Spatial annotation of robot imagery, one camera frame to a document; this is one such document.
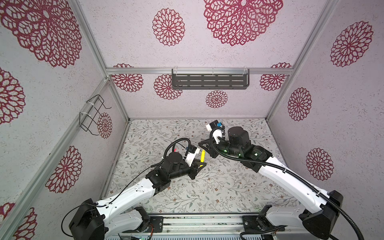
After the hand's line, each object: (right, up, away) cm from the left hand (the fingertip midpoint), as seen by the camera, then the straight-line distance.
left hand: (204, 165), depth 73 cm
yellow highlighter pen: (-1, +5, -4) cm, 6 cm away
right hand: (-2, +12, -6) cm, 14 cm away
